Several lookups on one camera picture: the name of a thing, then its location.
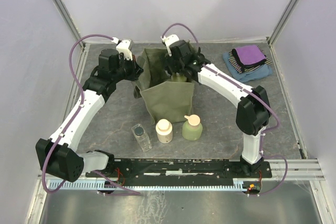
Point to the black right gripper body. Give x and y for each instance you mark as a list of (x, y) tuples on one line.
[(176, 64)]

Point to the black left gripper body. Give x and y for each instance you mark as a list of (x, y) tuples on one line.
[(127, 70)]

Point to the green bottle white pump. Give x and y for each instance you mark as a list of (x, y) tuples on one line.
[(175, 77)]

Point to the green canvas bag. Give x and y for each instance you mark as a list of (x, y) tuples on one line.
[(164, 98)]

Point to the green bottle beige pump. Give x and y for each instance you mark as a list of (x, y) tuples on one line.
[(192, 127)]

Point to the beige round bottle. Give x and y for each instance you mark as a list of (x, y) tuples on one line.
[(164, 131)]

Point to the clear glass bottle black cap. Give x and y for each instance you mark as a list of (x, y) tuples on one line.
[(141, 137)]

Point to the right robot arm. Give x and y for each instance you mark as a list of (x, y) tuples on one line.
[(252, 104)]

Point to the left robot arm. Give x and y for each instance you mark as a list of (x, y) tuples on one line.
[(58, 155)]

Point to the striped cloth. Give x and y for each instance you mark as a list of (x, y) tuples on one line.
[(240, 69)]

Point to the purple cloth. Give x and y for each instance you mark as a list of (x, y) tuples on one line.
[(249, 56)]

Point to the blue cloth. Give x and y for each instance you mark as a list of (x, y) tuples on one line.
[(259, 73)]

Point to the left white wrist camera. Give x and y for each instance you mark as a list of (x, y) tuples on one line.
[(124, 47)]

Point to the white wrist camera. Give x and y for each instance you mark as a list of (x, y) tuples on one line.
[(124, 47), (169, 40)]

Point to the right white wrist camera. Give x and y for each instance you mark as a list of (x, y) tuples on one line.
[(169, 40)]

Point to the aluminium frame rail right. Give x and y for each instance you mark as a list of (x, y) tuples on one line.
[(301, 145)]

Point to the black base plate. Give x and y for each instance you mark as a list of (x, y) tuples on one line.
[(183, 172)]

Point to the aluminium frame post left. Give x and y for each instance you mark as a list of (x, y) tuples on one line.
[(67, 18)]

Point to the aluminium frame post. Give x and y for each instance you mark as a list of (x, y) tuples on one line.
[(67, 18), (282, 21)]

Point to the aluminium frame post right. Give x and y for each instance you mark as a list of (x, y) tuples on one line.
[(282, 21)]

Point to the aluminium front rail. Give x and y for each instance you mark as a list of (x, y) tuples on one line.
[(282, 171)]

